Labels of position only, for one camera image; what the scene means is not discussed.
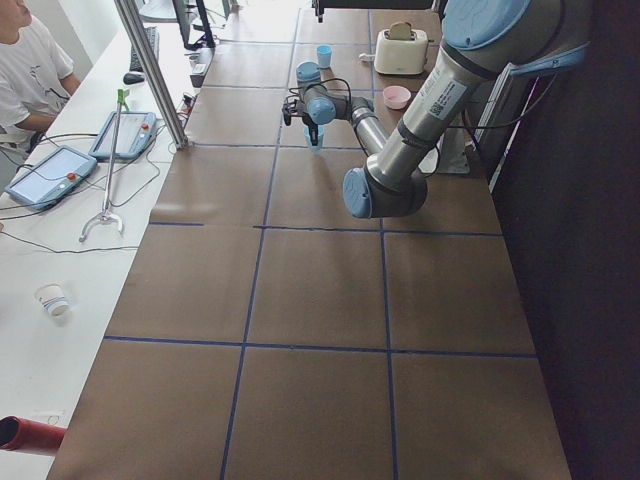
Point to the teach pendant near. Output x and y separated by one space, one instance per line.
54 177

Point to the aluminium frame post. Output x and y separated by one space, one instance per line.
134 28

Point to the paper cup on desk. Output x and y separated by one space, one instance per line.
52 299

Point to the light blue cup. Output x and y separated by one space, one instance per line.
324 56
320 139

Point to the pink bowl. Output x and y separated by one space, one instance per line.
396 97

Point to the black computer mouse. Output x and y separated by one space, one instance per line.
133 77

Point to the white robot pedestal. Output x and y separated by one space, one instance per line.
450 155

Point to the teach pendant far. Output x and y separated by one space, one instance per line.
136 130

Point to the reacher grabber tool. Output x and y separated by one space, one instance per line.
106 215

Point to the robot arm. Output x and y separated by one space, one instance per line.
480 38

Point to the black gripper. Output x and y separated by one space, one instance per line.
310 126

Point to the red tube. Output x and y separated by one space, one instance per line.
30 437

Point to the toast slice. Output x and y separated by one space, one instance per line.
401 31

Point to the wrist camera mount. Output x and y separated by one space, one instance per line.
292 107

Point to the seated person white shirt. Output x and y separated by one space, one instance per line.
37 75

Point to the teach pendant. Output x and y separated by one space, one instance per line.
54 177
136 130

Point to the cream toaster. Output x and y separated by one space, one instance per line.
401 57

